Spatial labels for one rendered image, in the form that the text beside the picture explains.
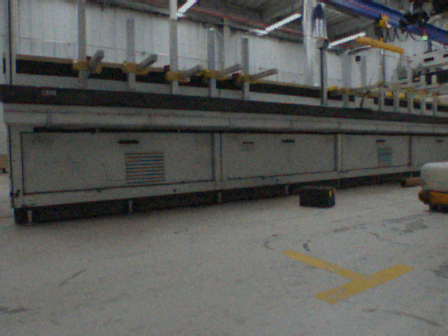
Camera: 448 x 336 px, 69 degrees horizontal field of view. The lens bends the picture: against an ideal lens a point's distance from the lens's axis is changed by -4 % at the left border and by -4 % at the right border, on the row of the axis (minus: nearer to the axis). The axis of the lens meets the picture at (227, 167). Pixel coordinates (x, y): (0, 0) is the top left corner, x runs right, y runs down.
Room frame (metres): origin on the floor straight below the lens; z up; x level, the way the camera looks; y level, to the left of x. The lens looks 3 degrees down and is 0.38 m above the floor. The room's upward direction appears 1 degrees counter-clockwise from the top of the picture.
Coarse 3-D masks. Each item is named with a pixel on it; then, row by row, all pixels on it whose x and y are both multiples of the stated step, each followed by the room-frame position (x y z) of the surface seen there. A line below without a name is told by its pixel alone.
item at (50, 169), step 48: (240, 96) 2.43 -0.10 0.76; (288, 96) 2.67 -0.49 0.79; (336, 96) 2.98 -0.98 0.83; (48, 144) 1.80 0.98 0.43; (96, 144) 1.94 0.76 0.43; (144, 144) 2.09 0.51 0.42; (192, 144) 2.26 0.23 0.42; (240, 144) 2.47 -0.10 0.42; (288, 144) 2.71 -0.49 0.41; (336, 144) 3.00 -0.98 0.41; (384, 144) 3.42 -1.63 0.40; (432, 144) 3.96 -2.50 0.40; (48, 192) 1.80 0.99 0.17; (96, 192) 1.90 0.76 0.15; (144, 192) 2.05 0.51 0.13; (192, 192) 2.23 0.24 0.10; (240, 192) 2.45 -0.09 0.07
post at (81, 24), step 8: (80, 0) 1.66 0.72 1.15; (80, 8) 1.66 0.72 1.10; (80, 16) 1.66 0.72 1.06; (80, 24) 1.66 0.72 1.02; (80, 32) 1.66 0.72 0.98; (80, 40) 1.66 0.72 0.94; (80, 48) 1.66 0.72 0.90; (80, 56) 1.66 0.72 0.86; (80, 72) 1.66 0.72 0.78; (80, 80) 1.66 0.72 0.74
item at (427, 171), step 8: (424, 168) 1.88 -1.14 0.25; (432, 168) 1.84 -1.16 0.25; (440, 168) 1.81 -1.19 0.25; (424, 176) 1.88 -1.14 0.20; (432, 176) 1.84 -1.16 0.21; (440, 176) 1.80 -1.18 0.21; (424, 184) 1.88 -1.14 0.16; (432, 184) 1.84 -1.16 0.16; (440, 184) 1.80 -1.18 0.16; (424, 192) 1.88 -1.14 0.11; (432, 192) 1.84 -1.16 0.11; (440, 192) 1.80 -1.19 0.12; (424, 200) 1.88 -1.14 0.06; (432, 200) 1.83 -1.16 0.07; (440, 200) 1.79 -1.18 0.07
